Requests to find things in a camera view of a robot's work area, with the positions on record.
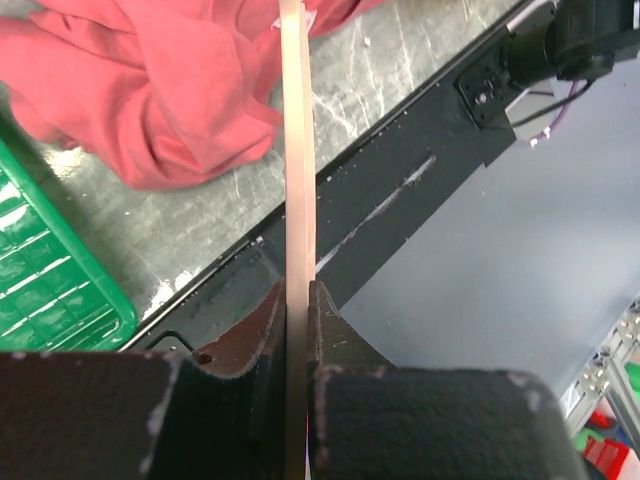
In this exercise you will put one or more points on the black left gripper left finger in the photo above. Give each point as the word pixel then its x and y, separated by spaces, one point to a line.
pixel 217 413

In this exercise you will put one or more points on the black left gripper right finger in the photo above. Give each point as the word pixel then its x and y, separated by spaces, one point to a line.
pixel 369 419

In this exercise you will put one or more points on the green plastic tray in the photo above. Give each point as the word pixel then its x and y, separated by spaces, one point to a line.
pixel 55 296

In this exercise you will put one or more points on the dusty pink t shirt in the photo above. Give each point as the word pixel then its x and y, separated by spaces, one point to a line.
pixel 168 94

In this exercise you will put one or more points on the beige hanger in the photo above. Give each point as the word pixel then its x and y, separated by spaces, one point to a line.
pixel 300 209

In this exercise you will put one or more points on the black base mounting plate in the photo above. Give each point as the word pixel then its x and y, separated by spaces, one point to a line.
pixel 371 198

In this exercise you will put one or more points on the aluminium frame rail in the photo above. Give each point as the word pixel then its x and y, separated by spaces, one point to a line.
pixel 605 377

